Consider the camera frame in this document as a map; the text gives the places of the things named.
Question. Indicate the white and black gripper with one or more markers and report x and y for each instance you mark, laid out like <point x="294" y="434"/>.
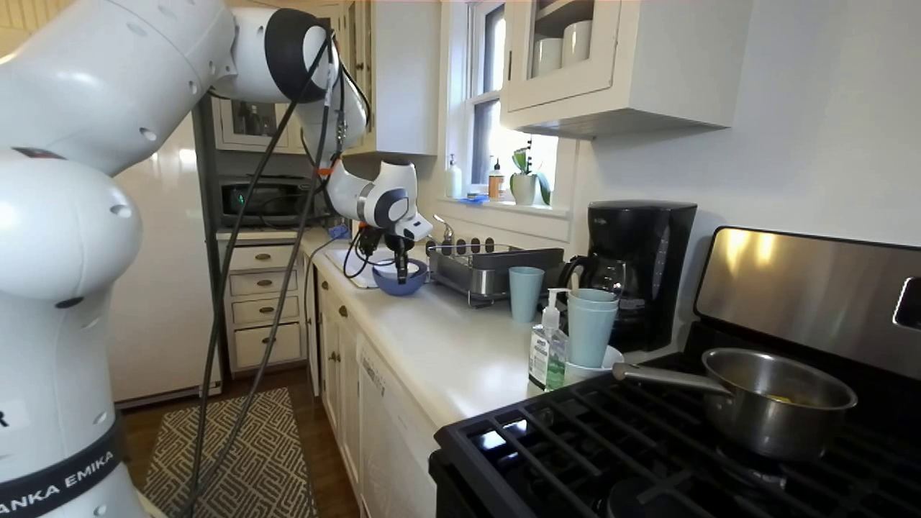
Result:
<point x="396" y="215"/>

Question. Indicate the blue bowl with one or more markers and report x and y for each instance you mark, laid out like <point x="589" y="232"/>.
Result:
<point x="402" y="284"/>

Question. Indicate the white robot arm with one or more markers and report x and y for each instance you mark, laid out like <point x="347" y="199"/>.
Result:
<point x="87" y="96"/>

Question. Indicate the black dish rack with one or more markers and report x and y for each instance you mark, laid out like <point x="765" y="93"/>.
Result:
<point x="480" y="268"/>

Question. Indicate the white drawer cabinet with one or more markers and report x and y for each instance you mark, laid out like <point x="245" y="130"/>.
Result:
<point x="262" y="307"/>

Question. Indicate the orange soap bottle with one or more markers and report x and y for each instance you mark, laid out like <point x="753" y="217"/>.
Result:
<point x="497" y="181"/>

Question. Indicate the light blue tumbler cup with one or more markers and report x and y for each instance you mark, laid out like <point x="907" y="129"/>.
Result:
<point x="526" y="288"/>

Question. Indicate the white potted plant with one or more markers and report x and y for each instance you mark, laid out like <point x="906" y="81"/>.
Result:
<point x="527" y="185"/>

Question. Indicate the hand sanitizer bottle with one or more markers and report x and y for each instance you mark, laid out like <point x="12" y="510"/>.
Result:
<point x="549" y="347"/>

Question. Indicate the white lower kitchen cabinets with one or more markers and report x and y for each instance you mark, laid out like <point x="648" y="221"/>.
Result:
<point x="382" y="435"/>

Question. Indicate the light blue plastic cups stack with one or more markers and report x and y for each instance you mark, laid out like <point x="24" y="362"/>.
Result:
<point x="592" y="322"/>

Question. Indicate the black coffee maker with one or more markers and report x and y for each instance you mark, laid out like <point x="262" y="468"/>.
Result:
<point x="637" y="251"/>

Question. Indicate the patterned floor rug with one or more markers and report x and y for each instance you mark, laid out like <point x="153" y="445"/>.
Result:
<point x="262" y="477"/>

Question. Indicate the steel saucepan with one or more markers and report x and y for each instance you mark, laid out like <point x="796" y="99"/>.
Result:
<point x="765" y="404"/>

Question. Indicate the white upper wall cabinet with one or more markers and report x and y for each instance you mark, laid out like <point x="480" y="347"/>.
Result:
<point x="599" y="68"/>

